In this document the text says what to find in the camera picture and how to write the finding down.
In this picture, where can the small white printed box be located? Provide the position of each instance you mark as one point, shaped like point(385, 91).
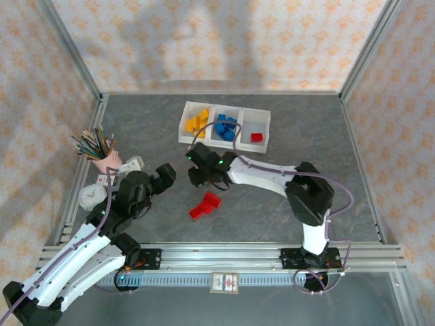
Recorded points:
point(102, 180)

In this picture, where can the small yellow lego brick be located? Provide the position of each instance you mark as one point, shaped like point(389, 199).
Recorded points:
point(188, 126)

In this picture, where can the white three-compartment container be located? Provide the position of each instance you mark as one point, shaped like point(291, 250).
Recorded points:
point(253, 119)

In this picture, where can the small label card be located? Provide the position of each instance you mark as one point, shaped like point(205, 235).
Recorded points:
point(225, 282)

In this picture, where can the aluminium lower frame post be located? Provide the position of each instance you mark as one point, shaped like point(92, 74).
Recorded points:
point(402, 299)

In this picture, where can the wide aluminium front rail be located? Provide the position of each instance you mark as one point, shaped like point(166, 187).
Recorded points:
point(221, 258)

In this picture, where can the aluminium side rail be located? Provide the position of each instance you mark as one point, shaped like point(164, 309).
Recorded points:
point(357, 153)
point(98, 112)

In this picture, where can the long dark red lego brick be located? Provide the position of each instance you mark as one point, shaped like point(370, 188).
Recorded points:
point(213, 199)

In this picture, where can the aluminium frame post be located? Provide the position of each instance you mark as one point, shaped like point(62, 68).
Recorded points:
point(402, 299)
point(70, 47)
point(370, 47)

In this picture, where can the blue lego brick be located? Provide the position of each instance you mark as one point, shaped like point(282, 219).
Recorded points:
point(221, 117)
point(226, 136)
point(229, 126)
point(232, 120)
point(219, 128)

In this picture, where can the pink cup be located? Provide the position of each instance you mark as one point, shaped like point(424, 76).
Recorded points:
point(105, 162)

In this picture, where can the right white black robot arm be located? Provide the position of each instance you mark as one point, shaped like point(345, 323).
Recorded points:
point(258, 173)

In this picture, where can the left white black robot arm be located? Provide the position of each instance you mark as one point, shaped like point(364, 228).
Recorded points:
point(68, 258)

